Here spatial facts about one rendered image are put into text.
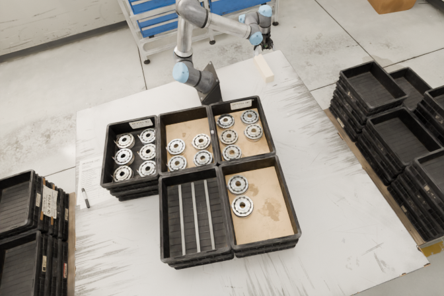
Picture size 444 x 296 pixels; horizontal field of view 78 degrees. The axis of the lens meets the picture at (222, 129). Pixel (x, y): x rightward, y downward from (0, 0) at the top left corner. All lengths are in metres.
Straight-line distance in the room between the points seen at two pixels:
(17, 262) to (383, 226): 2.16
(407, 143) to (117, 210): 1.95
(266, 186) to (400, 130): 1.25
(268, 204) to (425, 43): 2.86
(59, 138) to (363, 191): 2.76
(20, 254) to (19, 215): 0.25
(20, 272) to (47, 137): 1.47
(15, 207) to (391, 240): 2.26
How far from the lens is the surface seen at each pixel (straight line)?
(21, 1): 4.20
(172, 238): 1.40
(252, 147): 1.52
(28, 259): 2.29
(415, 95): 2.78
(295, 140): 1.71
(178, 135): 1.63
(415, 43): 3.76
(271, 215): 1.37
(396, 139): 2.30
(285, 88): 1.97
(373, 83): 2.43
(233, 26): 1.55
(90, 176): 1.88
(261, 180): 1.43
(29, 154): 3.32
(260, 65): 2.04
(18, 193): 2.42
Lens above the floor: 2.14
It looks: 55 degrees down
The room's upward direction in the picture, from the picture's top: 11 degrees counter-clockwise
